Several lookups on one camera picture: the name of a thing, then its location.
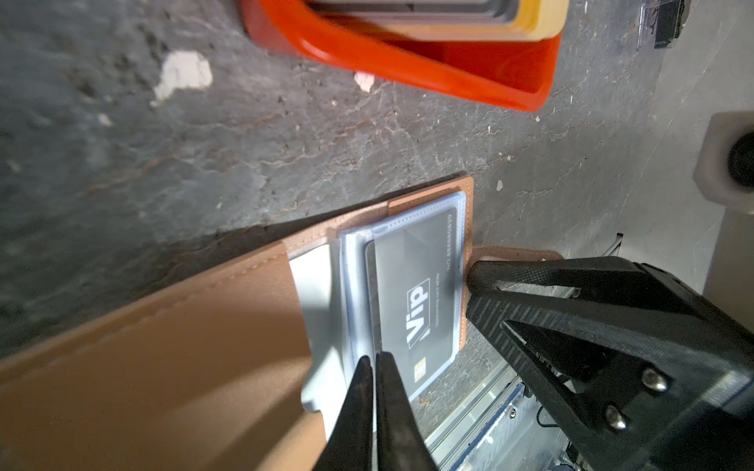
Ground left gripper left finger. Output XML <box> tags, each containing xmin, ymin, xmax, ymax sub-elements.
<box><xmin>313</xmin><ymin>356</ymin><xmax>374</xmax><ymax>470</ymax></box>

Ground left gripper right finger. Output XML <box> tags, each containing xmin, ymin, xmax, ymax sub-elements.
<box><xmin>376</xmin><ymin>351</ymin><xmax>438</xmax><ymax>471</ymax></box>

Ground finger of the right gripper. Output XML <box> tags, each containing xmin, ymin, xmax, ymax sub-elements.
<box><xmin>467</xmin><ymin>294</ymin><xmax>753</xmax><ymax>470</ymax></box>
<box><xmin>467</xmin><ymin>256</ymin><xmax>753</xmax><ymax>353</ymax></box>

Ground tan leather card holder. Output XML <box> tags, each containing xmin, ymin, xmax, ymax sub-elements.
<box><xmin>0</xmin><ymin>175</ymin><xmax>564</xmax><ymax>471</ymax></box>

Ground red plastic tray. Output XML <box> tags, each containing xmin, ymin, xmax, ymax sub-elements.
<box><xmin>239</xmin><ymin>1</ymin><xmax>561</xmax><ymax>112</ymax></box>

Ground small black pink box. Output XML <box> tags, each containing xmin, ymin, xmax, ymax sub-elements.
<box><xmin>637</xmin><ymin>0</ymin><xmax>691</xmax><ymax>50</ymax></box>

